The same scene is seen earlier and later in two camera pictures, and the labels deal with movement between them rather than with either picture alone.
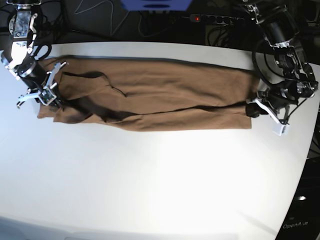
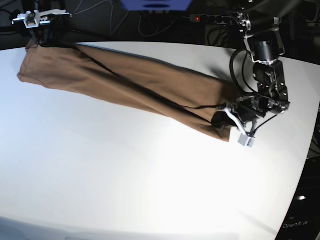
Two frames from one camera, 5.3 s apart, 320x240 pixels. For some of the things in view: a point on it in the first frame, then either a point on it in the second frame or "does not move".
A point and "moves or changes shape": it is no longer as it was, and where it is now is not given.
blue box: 157,5 does not move
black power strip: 220,19 does not move
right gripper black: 279,98 → 247,108
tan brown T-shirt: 159,95 moves or changes shape
